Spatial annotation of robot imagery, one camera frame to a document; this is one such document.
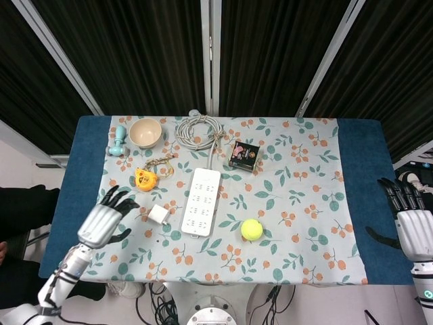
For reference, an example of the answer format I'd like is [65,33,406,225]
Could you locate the beige bowl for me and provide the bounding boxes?
[129,117,162,148]

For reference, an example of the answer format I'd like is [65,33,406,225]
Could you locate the white power strip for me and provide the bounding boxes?
[181,168,222,239]

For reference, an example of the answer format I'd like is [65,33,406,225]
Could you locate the black food tin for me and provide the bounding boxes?
[225,140,262,173]

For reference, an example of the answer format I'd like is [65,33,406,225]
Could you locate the black trouser leg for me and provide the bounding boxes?
[0,184,62,238]

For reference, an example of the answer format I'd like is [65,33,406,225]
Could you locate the brown twine loop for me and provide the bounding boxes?
[145,154,177,180]

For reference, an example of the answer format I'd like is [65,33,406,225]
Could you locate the white frame post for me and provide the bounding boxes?
[16,0,102,116]
[296,0,366,118]
[200,0,221,116]

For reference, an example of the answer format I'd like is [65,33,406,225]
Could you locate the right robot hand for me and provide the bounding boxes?
[365,177,433,262]

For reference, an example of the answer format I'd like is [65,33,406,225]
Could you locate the light blue roller massager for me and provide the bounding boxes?
[107,125,131,157]

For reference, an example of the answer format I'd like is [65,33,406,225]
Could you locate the yellow tennis ball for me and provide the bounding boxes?
[240,218,264,242]

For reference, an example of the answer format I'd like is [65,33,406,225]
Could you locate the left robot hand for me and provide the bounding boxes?
[76,185,141,251]

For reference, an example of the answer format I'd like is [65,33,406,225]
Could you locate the grey cable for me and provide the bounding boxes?
[175,114,227,170]

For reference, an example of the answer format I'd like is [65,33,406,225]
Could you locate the black curtain panel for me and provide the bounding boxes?
[32,0,207,116]
[304,0,433,163]
[0,0,92,156]
[219,0,351,118]

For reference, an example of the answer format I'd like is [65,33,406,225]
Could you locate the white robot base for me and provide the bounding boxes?
[186,294,237,325]

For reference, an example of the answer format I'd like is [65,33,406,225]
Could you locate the blue table cover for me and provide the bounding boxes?
[39,116,417,285]

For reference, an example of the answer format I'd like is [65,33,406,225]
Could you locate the white and black sneaker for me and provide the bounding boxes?
[397,171,433,194]

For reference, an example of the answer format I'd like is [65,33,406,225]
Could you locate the black floor cables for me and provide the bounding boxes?
[260,284,288,325]
[135,282,187,325]

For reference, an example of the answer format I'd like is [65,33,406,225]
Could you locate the white charger cube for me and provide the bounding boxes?
[147,204,170,227]

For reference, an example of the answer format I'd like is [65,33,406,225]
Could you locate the floral tablecloth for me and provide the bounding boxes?
[81,116,369,284]

